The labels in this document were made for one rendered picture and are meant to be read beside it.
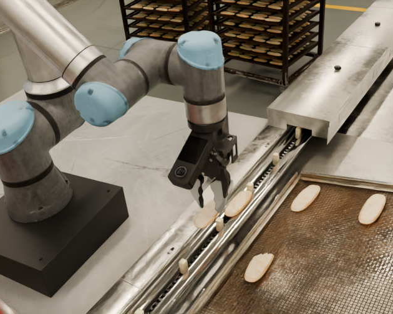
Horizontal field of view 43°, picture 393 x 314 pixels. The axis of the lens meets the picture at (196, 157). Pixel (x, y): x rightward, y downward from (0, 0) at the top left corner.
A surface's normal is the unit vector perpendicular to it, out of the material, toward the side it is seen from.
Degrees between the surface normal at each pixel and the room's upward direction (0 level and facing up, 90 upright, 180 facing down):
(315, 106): 0
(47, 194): 71
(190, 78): 90
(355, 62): 0
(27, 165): 89
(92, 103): 93
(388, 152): 0
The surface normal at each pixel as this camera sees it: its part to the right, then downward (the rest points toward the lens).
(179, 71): -0.51, 0.45
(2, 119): -0.22, -0.73
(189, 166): -0.31, -0.48
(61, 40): 0.14, -0.08
